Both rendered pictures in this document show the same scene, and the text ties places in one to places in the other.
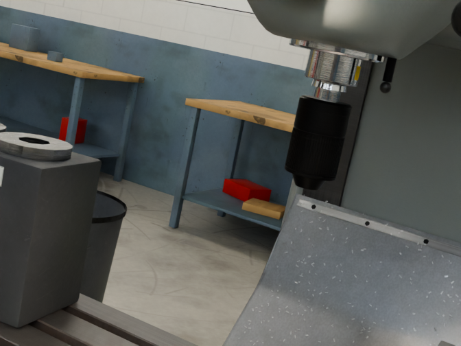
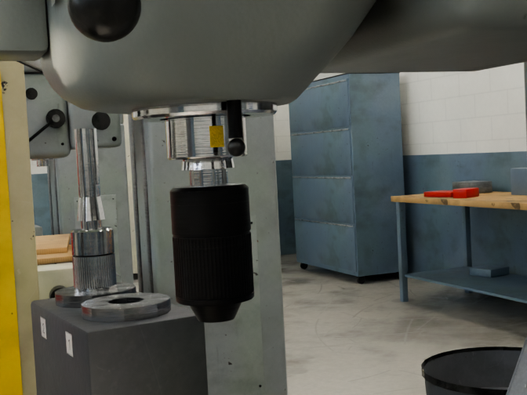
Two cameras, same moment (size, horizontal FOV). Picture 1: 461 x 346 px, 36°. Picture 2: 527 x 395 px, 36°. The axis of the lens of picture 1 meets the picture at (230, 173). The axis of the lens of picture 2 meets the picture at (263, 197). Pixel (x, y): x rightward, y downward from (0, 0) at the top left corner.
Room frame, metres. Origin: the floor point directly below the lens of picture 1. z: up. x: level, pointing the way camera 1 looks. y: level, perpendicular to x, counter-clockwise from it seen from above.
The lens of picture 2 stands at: (0.28, -0.41, 1.28)
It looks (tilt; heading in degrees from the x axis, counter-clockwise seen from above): 3 degrees down; 40
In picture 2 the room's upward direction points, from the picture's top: 3 degrees counter-clockwise
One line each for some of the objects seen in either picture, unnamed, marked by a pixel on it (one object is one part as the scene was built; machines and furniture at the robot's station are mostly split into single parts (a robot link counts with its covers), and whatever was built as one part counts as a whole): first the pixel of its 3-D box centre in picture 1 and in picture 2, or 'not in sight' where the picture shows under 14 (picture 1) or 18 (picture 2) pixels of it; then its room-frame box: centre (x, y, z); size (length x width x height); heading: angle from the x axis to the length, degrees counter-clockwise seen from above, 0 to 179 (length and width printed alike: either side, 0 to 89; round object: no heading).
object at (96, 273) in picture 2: not in sight; (93, 262); (0.86, 0.33, 1.17); 0.05 x 0.05 x 0.06
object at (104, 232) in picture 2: not in sight; (92, 233); (0.86, 0.33, 1.20); 0.05 x 0.05 x 0.01
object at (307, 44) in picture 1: (337, 49); (205, 110); (0.64, -0.07, 1.31); 0.09 x 0.09 x 0.01
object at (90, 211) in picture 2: not in sight; (89, 179); (0.86, 0.33, 1.26); 0.03 x 0.03 x 0.11
